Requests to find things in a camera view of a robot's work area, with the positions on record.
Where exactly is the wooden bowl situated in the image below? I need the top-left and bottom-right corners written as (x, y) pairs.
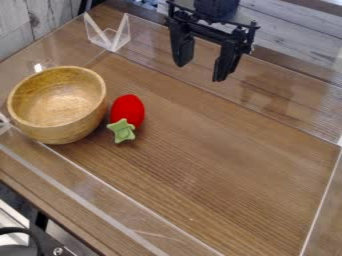
top-left (7, 66), bottom-right (108, 144)

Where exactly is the clear acrylic corner bracket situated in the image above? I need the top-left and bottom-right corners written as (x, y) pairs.
top-left (83, 13), bottom-right (132, 52)

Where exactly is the clear acrylic tray wall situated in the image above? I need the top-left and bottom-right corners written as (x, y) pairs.
top-left (0, 114), bottom-right (224, 256)

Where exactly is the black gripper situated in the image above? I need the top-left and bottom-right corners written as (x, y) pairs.
top-left (168, 0), bottom-right (261, 82)

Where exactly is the red plush tomato green stem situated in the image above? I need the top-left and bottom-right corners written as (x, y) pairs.
top-left (108, 94), bottom-right (146, 144)

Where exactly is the black cable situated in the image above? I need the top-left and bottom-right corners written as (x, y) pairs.
top-left (0, 226), bottom-right (42, 256)

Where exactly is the black table leg bracket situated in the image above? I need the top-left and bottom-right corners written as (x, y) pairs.
top-left (30, 210), bottom-right (85, 256)

